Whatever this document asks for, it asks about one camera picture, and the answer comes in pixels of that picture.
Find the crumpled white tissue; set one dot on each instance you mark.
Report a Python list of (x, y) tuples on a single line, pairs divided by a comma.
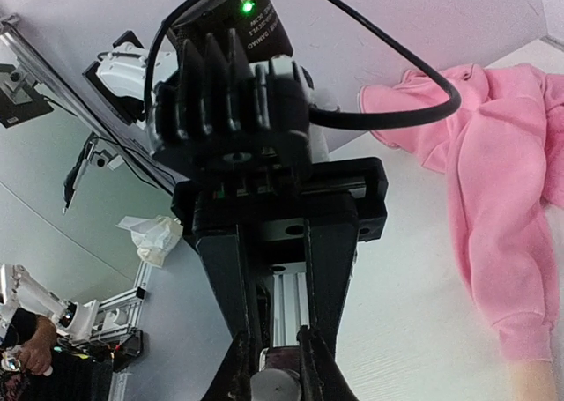
[(154, 238)]

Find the background camera stand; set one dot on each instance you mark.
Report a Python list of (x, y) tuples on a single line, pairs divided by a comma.
[(89, 155)]

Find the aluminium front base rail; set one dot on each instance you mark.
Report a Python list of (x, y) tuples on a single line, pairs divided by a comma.
[(94, 119)]

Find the nail polish brush cap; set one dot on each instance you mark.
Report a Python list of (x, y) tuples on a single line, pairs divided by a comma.
[(275, 385)]

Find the mannequin hand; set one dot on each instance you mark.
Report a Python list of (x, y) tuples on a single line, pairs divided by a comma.
[(533, 381)]

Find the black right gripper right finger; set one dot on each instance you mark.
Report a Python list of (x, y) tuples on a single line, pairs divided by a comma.
[(321, 379)]

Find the person's hand in background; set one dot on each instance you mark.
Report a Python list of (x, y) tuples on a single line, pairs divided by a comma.
[(35, 356)]

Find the pink sweatshirt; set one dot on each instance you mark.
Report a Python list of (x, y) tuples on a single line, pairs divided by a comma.
[(502, 157)]

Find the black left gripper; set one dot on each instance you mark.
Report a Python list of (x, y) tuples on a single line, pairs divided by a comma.
[(234, 118)]

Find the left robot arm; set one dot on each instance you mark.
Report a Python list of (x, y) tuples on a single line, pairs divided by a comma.
[(275, 222)]

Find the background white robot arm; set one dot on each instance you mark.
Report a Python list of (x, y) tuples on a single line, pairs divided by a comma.
[(73, 319)]

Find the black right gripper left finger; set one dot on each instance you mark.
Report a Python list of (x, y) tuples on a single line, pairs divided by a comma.
[(232, 380)]

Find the purple nail polish bottle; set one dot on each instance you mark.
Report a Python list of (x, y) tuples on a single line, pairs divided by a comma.
[(285, 358)]

